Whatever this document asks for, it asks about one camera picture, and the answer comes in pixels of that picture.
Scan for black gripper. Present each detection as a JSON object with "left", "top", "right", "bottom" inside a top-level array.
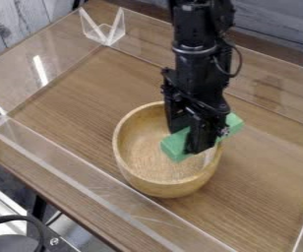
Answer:
[{"left": 162, "top": 45, "right": 231, "bottom": 155}]

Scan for green rectangular block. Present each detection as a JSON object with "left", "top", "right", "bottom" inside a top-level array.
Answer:
[{"left": 159, "top": 113, "right": 245, "bottom": 162}]

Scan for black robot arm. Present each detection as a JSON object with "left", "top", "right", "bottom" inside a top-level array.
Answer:
[{"left": 160, "top": 0, "right": 241, "bottom": 155}]

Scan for brown wooden bowl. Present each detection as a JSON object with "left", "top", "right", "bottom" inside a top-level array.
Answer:
[{"left": 112, "top": 101, "right": 222, "bottom": 199}]

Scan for black table leg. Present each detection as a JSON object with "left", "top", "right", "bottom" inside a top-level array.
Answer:
[{"left": 32, "top": 196, "right": 47, "bottom": 221}]

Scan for clear acrylic enclosure walls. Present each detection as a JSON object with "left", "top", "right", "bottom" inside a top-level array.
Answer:
[{"left": 0, "top": 0, "right": 303, "bottom": 252}]

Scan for black metal bracket with screw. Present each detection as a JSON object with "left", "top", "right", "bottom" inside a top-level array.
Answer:
[{"left": 27, "top": 217, "right": 80, "bottom": 252}]

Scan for black cable loop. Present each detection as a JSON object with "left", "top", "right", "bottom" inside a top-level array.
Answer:
[{"left": 0, "top": 215, "right": 44, "bottom": 252}]

